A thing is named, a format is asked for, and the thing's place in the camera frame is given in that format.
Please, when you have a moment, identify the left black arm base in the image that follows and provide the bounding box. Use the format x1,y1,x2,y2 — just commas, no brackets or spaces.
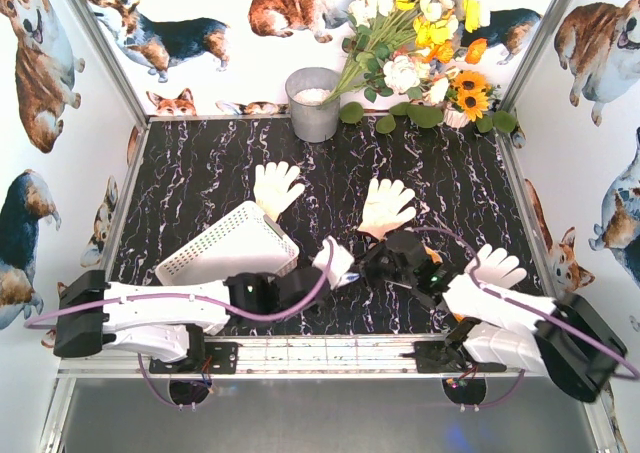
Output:
148,341,239,375

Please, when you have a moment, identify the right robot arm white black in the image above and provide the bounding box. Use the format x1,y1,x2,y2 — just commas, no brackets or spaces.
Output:
358,230,639,403

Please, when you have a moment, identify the blue dotted work glove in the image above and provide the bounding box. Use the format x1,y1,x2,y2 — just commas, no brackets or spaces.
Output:
312,236,360,290

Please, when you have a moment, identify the yellow dotted work glove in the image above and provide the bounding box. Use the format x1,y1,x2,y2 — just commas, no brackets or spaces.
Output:
369,240,444,267

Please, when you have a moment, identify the white glove orange cuff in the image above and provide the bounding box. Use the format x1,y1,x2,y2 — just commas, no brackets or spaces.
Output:
442,244,528,324

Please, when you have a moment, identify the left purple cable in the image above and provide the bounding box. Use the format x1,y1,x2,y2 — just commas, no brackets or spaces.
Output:
23,240,336,409

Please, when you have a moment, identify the white perforated storage basket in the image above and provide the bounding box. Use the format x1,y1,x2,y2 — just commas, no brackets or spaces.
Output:
155,201,299,286

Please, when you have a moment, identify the cream glove red cuff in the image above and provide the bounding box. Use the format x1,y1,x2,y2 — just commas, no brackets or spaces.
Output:
357,178,416,240

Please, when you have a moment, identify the purple cable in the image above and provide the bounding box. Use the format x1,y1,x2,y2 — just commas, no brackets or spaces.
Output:
23,240,336,409
409,226,640,409

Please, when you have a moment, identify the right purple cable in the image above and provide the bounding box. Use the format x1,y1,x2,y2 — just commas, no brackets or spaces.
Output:
409,226,640,409

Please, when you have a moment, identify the artificial flower bouquet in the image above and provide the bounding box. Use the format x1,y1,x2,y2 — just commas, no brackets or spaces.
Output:
325,0,491,102

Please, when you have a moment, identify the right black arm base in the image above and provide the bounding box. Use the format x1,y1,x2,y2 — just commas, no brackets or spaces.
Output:
408,341,507,373

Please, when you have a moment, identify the aluminium front rail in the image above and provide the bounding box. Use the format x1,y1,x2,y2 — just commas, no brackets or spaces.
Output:
57,336,531,380

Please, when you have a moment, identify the grey metal bucket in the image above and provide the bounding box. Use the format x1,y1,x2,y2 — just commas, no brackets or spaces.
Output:
285,67,340,143

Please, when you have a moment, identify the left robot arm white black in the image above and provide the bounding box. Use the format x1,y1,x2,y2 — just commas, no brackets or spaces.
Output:
53,267,333,363

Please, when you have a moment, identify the small sunflower pot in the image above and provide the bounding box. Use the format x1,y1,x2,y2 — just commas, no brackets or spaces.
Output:
443,70,500,129

